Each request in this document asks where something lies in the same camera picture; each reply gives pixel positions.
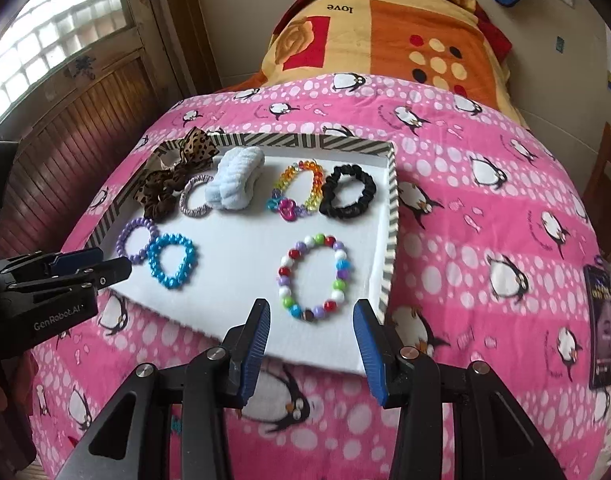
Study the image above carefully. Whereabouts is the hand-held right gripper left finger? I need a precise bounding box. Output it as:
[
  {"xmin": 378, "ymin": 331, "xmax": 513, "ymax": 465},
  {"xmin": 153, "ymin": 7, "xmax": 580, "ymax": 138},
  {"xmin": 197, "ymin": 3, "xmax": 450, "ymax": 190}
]
[{"xmin": 55, "ymin": 298, "xmax": 272, "ymax": 480}]

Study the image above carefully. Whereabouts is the black scrunchie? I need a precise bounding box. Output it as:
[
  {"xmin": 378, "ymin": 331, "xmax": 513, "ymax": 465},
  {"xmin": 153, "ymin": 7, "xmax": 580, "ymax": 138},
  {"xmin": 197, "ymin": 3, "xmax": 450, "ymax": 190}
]
[{"xmin": 320, "ymin": 164, "xmax": 377, "ymax": 221}]

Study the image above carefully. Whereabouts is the wooden chair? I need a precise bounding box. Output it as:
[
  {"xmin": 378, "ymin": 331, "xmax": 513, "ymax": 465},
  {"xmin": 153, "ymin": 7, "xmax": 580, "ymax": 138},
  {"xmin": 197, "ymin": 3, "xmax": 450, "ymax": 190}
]
[{"xmin": 583, "ymin": 122, "xmax": 611, "ymax": 261}]

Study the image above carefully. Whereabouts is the light blue fluffy scrunchie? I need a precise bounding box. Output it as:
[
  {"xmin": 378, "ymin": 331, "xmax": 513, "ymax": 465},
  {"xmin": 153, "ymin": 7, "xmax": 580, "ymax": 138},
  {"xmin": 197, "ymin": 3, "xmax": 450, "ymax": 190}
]
[{"xmin": 205, "ymin": 147, "xmax": 265, "ymax": 211}]

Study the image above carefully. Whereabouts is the barred window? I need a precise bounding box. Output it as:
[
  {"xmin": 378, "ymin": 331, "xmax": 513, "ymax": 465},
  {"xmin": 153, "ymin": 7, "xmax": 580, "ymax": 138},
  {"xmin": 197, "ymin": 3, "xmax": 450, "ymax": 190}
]
[{"xmin": 0, "ymin": 0, "xmax": 136, "ymax": 136}]

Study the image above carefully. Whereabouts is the purple bead bracelet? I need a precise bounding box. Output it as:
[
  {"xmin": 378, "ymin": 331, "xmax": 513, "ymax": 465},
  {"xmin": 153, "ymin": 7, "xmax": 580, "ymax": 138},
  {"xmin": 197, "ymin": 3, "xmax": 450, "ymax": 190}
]
[{"xmin": 115, "ymin": 216, "xmax": 160, "ymax": 264}]

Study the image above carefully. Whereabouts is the brown wooden slatted panel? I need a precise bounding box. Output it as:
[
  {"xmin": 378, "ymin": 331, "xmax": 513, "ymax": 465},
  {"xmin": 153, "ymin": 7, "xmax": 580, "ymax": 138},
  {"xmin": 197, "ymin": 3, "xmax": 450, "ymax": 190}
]
[{"xmin": 0, "ymin": 60, "xmax": 186, "ymax": 261}]

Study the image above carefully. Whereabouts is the rainbow chain bracelet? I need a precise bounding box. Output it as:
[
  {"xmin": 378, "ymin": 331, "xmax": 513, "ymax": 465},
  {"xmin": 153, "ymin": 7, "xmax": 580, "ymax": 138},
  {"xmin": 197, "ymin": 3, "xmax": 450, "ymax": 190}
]
[{"xmin": 266, "ymin": 160, "xmax": 325, "ymax": 222}]

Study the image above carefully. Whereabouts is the black smartphone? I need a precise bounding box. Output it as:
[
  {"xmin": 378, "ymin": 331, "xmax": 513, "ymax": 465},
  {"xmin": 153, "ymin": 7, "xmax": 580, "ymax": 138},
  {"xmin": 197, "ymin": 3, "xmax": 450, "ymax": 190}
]
[{"xmin": 584, "ymin": 257, "xmax": 611, "ymax": 389}]

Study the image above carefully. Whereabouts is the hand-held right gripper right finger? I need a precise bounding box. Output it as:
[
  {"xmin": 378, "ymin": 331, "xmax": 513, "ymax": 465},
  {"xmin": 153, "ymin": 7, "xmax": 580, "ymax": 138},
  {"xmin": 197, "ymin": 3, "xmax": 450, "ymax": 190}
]
[{"xmin": 353, "ymin": 299, "xmax": 566, "ymax": 480}]

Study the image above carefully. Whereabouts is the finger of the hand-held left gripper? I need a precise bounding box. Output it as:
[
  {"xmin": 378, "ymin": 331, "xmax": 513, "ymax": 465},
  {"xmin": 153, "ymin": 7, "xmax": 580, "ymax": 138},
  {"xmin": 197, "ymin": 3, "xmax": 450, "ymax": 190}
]
[
  {"xmin": 8, "ymin": 256, "xmax": 133, "ymax": 293},
  {"xmin": 0, "ymin": 250, "xmax": 104, "ymax": 281}
]

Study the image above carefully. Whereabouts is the leopard print scrunchie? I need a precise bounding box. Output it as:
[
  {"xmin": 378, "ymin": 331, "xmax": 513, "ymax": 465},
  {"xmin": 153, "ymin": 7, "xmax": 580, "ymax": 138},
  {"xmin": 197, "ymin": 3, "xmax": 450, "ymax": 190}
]
[{"xmin": 135, "ymin": 167, "xmax": 187, "ymax": 222}]

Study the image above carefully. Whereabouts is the blue bead bracelet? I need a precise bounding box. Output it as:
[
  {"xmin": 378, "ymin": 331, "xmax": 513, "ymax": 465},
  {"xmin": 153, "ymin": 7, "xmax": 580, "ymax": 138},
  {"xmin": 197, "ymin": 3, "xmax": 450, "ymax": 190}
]
[{"xmin": 146, "ymin": 233, "xmax": 196, "ymax": 291}]

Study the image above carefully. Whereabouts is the orange yellow printed blanket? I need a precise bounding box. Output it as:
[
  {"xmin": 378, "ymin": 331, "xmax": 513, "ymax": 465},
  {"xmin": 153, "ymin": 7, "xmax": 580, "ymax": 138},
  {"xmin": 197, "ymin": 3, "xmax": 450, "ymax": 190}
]
[{"xmin": 215, "ymin": 0, "xmax": 529, "ymax": 126}]

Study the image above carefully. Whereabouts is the striped-rim white tray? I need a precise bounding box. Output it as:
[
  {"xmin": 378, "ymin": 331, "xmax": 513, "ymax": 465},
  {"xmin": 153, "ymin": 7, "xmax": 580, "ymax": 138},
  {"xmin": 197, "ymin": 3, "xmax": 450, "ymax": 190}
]
[{"xmin": 85, "ymin": 132, "xmax": 401, "ymax": 377}]

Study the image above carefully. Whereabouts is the pink penguin blanket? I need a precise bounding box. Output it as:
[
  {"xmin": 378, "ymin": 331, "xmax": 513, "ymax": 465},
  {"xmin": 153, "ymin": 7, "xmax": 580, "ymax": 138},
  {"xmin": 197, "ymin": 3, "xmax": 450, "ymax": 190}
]
[{"xmin": 30, "ymin": 74, "xmax": 611, "ymax": 480}]

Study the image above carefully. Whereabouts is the multicolour bead bracelet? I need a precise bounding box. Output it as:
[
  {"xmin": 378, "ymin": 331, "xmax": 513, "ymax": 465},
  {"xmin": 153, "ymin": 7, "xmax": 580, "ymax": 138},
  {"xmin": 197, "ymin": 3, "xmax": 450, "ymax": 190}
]
[{"xmin": 278, "ymin": 233, "xmax": 352, "ymax": 322}]

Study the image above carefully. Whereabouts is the brown wooden frame post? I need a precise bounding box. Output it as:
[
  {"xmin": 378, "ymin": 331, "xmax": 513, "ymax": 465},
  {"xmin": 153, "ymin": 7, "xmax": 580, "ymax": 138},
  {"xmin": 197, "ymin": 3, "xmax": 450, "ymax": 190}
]
[{"xmin": 140, "ymin": 0, "xmax": 221, "ymax": 96}]

